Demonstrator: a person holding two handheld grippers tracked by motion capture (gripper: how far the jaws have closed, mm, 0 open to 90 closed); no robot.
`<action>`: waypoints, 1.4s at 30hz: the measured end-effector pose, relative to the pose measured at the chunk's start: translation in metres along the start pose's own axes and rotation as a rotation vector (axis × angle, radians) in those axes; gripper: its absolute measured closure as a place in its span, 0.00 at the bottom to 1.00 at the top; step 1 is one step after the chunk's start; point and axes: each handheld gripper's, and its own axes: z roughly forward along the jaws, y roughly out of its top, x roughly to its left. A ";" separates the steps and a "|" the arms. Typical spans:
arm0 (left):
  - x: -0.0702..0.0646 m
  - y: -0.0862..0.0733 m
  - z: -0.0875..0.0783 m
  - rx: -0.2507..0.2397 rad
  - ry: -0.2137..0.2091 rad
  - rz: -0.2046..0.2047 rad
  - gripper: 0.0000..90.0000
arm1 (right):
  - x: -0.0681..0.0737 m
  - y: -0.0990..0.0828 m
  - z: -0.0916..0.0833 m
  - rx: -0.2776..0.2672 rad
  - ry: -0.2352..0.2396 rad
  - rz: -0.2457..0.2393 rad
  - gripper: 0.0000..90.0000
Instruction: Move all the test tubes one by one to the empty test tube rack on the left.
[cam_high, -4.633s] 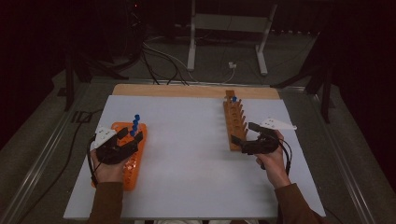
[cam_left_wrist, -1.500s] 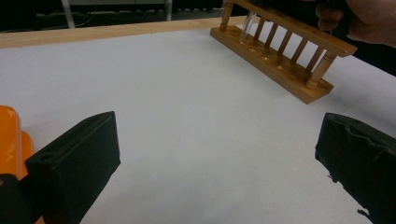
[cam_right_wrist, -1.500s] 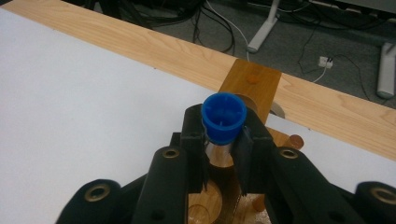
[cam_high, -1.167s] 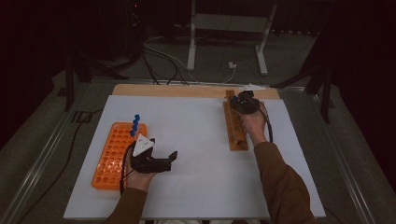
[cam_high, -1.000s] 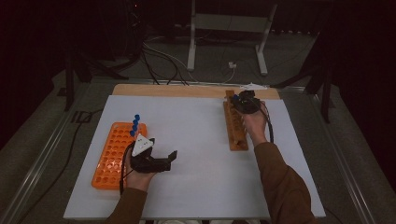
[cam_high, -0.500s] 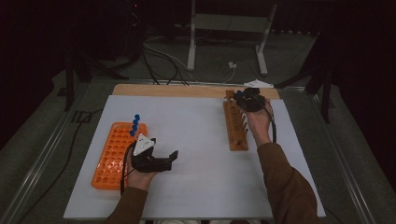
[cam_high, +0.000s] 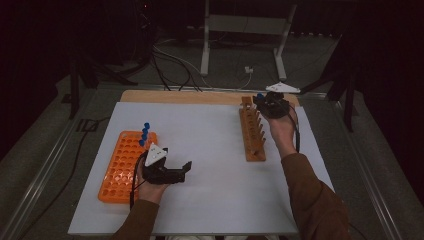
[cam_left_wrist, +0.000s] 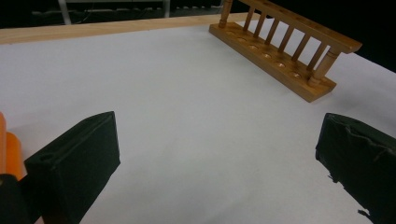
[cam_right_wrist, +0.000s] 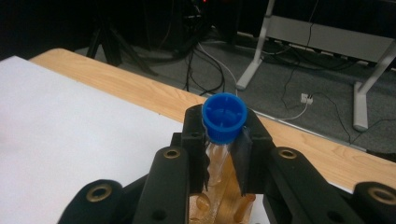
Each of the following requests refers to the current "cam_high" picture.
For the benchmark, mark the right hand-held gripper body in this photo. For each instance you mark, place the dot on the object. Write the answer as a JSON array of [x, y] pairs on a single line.
[[276, 105]]

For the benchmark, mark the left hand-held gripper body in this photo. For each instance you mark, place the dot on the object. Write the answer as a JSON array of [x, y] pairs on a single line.
[[163, 176]]

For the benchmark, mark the wooden test tube rack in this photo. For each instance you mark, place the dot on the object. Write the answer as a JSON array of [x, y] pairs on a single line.
[[253, 140]]

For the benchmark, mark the orange plastic test tube rack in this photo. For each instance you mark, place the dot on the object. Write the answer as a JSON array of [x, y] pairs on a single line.
[[116, 173]]

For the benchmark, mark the person's left hand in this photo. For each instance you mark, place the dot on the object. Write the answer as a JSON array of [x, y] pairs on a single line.
[[151, 193]]

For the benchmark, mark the person's right hand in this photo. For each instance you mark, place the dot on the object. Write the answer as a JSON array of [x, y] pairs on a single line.
[[285, 133]]

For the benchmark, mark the white power adapter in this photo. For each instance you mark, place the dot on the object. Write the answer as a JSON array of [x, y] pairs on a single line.
[[248, 69]]

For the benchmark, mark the white table cover sheet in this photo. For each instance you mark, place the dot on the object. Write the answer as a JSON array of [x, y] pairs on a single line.
[[216, 200]]

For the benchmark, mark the black tripod stand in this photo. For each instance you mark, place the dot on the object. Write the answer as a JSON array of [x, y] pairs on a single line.
[[349, 100], [74, 86]]

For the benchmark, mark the grey metal stand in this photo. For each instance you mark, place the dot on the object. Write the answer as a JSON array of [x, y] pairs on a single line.
[[246, 24]]

